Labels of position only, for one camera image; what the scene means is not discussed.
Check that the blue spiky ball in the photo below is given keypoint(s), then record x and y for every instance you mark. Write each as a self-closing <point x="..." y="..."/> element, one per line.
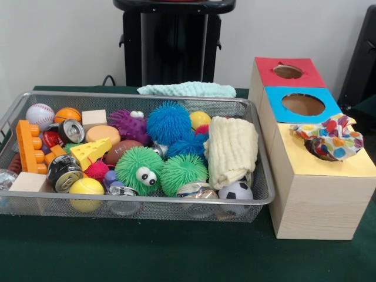
<point x="169" y="122"/>

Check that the dark green tablecloth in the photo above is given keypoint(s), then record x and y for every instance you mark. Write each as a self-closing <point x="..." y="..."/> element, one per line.
<point x="176" y="252"/>

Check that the white baseball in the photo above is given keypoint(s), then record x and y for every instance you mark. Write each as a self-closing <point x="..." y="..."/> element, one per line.
<point x="40" y="116"/>

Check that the orange toy building block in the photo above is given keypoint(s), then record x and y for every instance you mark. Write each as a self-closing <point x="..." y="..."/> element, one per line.
<point x="28" y="147"/>

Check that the small soccer ball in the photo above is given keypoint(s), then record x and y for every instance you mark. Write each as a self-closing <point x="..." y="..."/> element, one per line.
<point x="236" y="191"/>

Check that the wooden box with three holes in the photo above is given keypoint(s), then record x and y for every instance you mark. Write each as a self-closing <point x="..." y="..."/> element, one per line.
<point x="320" y="194"/>

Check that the yellow tennis ball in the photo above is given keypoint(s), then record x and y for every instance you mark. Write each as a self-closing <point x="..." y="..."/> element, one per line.
<point x="86" y="189"/>

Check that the silver drink can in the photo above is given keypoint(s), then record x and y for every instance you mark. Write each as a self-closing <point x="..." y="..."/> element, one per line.
<point x="63" y="173"/>

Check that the yellow toy cheese wedge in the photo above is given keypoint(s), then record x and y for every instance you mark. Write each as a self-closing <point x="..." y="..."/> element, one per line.
<point x="91" y="153"/>

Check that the white polka dot cloth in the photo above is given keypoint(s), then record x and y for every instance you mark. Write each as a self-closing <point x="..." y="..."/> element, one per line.
<point x="335" y="138"/>

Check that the green spiky ball with face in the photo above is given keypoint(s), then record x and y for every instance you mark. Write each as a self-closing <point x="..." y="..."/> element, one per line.
<point x="139" y="170"/>

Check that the black chair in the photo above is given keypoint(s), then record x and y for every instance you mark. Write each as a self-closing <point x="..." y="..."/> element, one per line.
<point x="363" y="64"/>

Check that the clear mesh bin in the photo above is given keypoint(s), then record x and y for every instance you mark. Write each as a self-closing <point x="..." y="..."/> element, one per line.
<point x="147" y="209"/>

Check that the cream waffle cloth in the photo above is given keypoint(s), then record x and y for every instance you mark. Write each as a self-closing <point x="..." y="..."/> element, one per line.
<point x="233" y="151"/>

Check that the mint green cloth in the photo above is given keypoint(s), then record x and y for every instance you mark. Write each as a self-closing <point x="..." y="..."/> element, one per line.
<point x="188" y="89"/>

